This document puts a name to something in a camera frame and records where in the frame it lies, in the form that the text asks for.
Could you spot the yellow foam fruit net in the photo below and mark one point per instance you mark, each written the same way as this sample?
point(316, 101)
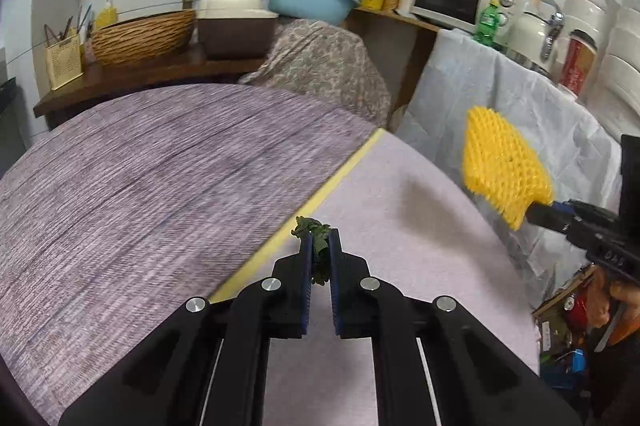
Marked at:
point(500, 166)

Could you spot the yellow soap pump bottle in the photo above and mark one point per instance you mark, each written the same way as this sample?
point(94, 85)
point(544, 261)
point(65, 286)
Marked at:
point(106, 16)

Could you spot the dark cabinet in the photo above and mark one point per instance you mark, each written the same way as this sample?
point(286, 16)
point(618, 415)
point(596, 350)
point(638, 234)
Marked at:
point(10, 121)

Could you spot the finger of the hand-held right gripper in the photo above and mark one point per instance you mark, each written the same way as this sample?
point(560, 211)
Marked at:
point(550, 215)

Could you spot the blue plastic basin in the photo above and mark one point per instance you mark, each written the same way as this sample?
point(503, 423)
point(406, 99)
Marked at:
point(310, 1)

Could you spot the cream kettle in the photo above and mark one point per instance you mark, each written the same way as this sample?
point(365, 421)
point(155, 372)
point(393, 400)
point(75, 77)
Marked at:
point(530, 38)

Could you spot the bundle of chopsticks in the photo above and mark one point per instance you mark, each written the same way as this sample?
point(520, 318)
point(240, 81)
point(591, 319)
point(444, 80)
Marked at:
point(65, 28)

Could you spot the green leaf scrap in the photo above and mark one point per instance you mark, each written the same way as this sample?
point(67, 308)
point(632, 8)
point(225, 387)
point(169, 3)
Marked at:
point(312, 231)

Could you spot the floral patterned cloth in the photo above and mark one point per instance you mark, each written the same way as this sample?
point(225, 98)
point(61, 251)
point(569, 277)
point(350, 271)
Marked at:
point(325, 66)

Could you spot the brown cardboard box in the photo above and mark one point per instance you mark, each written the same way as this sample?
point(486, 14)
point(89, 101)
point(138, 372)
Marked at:
point(555, 306)

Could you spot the green soda bottle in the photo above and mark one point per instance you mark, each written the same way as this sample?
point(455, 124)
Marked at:
point(488, 23)

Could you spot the wooden side cabinet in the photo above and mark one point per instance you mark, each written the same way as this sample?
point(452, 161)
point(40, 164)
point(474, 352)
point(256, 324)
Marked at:
point(415, 56)

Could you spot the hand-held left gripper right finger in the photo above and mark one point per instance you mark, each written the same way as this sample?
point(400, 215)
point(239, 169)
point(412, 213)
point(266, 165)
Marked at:
point(336, 286)

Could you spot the blue package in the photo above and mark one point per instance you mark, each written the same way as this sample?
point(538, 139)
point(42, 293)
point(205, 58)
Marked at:
point(567, 368)

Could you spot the purple striped tablecloth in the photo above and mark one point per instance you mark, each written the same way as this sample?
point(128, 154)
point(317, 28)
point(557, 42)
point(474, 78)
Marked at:
point(150, 186)

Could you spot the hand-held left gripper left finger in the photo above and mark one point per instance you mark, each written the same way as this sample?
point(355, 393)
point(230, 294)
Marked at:
point(306, 286)

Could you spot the beige chopstick holder box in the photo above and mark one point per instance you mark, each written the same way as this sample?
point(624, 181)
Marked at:
point(64, 63)

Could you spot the wicker basket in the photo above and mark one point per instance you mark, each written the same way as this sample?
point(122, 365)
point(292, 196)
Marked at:
point(145, 36)

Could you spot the person's right hand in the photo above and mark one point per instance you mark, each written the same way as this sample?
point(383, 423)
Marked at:
point(625, 293)

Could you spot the brown pot cream lid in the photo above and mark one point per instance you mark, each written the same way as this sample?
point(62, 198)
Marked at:
point(235, 33)

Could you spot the stack of white containers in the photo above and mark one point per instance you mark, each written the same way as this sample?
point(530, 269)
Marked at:
point(620, 66)

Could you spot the white plastic sheet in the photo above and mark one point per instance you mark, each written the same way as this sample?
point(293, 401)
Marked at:
point(450, 96)

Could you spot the red label container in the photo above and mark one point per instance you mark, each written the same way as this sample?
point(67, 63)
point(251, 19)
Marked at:
point(576, 66)

